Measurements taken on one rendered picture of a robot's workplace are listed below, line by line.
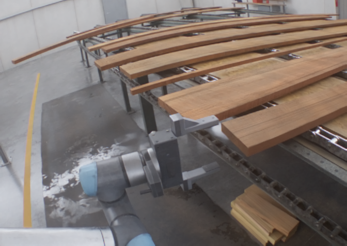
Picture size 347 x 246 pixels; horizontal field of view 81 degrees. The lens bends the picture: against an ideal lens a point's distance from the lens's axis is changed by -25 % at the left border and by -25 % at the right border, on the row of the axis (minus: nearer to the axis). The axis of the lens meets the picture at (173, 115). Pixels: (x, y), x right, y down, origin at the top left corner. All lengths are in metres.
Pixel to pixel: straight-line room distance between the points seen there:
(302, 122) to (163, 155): 0.38
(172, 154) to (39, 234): 0.34
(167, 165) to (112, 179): 0.12
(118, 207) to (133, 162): 0.12
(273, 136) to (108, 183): 0.40
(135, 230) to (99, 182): 0.13
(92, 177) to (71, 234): 0.15
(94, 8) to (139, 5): 2.03
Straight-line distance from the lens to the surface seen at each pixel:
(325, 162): 0.67
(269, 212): 1.31
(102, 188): 0.57
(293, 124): 0.70
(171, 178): 0.60
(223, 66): 1.21
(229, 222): 1.54
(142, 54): 1.59
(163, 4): 11.97
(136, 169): 0.56
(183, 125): 0.55
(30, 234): 0.52
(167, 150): 0.56
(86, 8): 10.94
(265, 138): 0.63
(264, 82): 0.97
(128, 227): 0.55
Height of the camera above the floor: 1.21
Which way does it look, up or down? 26 degrees down
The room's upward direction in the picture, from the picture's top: 8 degrees counter-clockwise
